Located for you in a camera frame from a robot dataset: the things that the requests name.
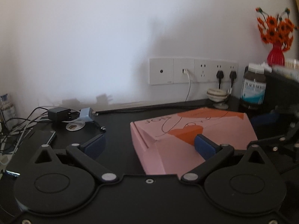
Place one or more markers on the red vase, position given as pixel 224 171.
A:
pixel 275 56

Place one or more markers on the small clear bottle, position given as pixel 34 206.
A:
pixel 8 112

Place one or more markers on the light blue charger plug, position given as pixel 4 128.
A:
pixel 86 115

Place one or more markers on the black plug right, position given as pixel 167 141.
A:
pixel 233 77

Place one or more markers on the black smartphone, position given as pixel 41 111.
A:
pixel 27 150

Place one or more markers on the black plug left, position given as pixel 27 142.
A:
pixel 220 76

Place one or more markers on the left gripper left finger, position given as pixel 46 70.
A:
pixel 85 156

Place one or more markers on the orange artificial flowers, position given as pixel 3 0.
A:
pixel 276 30

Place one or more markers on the brown supplement bottle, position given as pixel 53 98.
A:
pixel 253 86

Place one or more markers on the white wall socket panel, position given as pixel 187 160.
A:
pixel 164 71

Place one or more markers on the pink cardboard box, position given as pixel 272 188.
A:
pixel 165 144

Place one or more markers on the black power adapter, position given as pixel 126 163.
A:
pixel 59 114

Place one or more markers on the white round disc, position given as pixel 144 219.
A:
pixel 75 126

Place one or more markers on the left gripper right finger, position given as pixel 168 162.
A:
pixel 213 154

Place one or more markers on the black plug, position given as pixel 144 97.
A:
pixel 233 77
pixel 220 76

